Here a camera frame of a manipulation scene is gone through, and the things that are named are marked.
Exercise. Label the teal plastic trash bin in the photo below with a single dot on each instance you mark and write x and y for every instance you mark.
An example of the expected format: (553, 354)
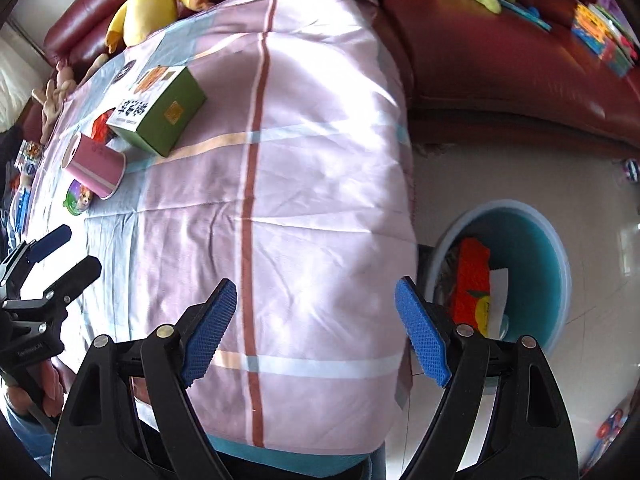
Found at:
(521, 240)

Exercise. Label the person's left hand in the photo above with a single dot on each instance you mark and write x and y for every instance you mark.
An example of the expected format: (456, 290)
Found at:
(44, 387)

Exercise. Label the pink paper cup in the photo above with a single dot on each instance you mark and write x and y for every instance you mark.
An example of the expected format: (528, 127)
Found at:
(94, 165)

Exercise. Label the blue toy on sofa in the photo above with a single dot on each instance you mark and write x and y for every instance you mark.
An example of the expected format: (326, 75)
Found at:
(529, 14)

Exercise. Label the pink plaid tablecloth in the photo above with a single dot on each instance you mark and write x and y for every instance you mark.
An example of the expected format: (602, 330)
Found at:
(293, 181)

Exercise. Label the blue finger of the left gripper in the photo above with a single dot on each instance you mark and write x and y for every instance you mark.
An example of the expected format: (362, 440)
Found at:
(40, 249)
(72, 283)

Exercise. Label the small ball under table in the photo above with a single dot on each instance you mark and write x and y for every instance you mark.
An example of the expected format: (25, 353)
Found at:
(631, 169)

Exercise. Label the dark red leather sofa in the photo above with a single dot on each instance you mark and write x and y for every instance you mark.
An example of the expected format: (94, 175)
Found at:
(471, 76)

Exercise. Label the beige rabbit plush toy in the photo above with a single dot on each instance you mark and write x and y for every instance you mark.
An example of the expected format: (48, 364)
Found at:
(57, 90)

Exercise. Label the colourful toy blocks box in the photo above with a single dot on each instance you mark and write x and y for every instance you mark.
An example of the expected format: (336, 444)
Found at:
(606, 38)

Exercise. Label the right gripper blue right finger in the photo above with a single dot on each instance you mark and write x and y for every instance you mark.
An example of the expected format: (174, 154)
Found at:
(429, 343)

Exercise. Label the red yellow snack bag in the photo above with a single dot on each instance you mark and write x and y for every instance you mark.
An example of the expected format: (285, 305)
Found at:
(470, 299)

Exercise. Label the white paper tissue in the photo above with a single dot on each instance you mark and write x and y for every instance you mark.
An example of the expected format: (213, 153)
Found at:
(498, 321)

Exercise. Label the green tea box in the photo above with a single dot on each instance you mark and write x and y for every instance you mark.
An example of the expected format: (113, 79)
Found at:
(157, 108)

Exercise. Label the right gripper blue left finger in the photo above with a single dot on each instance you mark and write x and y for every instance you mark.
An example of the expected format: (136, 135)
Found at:
(202, 327)

